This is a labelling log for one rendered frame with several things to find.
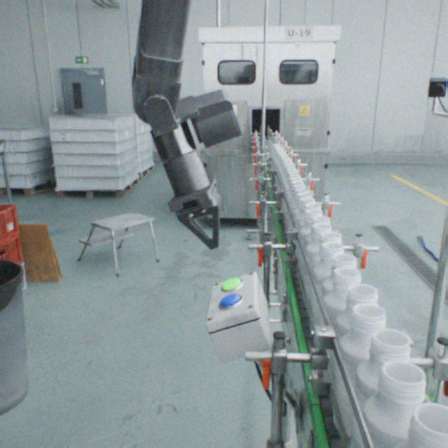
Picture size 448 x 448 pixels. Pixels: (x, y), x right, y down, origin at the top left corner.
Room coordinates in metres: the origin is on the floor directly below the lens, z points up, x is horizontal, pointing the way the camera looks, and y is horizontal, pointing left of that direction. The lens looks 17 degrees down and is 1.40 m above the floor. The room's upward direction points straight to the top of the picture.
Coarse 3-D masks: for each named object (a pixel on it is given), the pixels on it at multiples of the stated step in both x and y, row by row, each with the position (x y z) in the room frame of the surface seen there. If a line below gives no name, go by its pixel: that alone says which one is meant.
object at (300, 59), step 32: (224, 32) 4.71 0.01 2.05; (256, 32) 4.70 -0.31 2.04; (288, 32) 4.67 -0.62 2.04; (320, 32) 4.66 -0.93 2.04; (224, 64) 4.75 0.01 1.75; (256, 64) 4.73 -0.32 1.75; (288, 64) 4.71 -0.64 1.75; (320, 64) 4.69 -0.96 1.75; (256, 96) 4.73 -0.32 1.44; (288, 96) 4.71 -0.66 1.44; (320, 96) 4.69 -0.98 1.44; (256, 128) 5.21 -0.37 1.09; (288, 128) 4.71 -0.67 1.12; (320, 128) 4.69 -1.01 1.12; (224, 160) 4.75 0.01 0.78; (320, 160) 4.69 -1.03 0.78; (224, 192) 4.75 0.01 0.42; (256, 192) 4.73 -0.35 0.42; (320, 192) 4.69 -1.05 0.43
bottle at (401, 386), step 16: (384, 368) 0.35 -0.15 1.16; (400, 368) 0.35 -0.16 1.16; (416, 368) 0.34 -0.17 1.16; (384, 384) 0.33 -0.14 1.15; (400, 384) 0.32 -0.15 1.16; (416, 384) 0.32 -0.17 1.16; (368, 400) 0.35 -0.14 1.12; (384, 400) 0.33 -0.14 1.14; (400, 400) 0.32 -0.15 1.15; (416, 400) 0.32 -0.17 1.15; (368, 416) 0.33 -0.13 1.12; (384, 416) 0.33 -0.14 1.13; (400, 416) 0.32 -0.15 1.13; (384, 432) 0.32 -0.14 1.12; (400, 432) 0.31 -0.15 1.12
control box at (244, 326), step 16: (240, 288) 0.63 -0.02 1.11; (256, 288) 0.62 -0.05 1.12; (240, 304) 0.57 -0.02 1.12; (256, 304) 0.56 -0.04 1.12; (208, 320) 0.55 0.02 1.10; (224, 320) 0.55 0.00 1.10; (240, 320) 0.55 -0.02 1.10; (256, 320) 0.55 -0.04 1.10; (224, 336) 0.55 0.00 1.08; (240, 336) 0.55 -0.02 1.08; (256, 336) 0.54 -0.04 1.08; (224, 352) 0.55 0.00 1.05; (240, 352) 0.55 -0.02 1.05; (256, 368) 0.64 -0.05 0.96; (288, 400) 0.60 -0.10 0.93
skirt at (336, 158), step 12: (156, 156) 10.34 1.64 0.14; (204, 156) 10.27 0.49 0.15; (336, 156) 10.08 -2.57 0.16; (348, 156) 10.07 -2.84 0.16; (360, 156) 10.05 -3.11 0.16; (372, 156) 10.04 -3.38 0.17; (384, 156) 10.02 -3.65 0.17; (396, 156) 10.00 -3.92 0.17; (408, 156) 9.99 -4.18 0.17; (420, 156) 9.97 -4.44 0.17; (432, 156) 9.96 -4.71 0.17; (444, 156) 9.94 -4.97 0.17
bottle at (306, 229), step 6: (306, 210) 0.94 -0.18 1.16; (312, 210) 0.95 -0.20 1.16; (318, 210) 0.94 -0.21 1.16; (306, 216) 0.92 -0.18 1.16; (312, 216) 0.91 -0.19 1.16; (306, 222) 0.92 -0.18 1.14; (306, 228) 0.92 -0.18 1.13; (300, 234) 0.92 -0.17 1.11; (306, 234) 0.91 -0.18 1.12; (300, 252) 0.92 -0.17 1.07; (300, 258) 0.92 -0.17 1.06; (300, 264) 0.92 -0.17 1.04; (300, 270) 0.91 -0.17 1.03
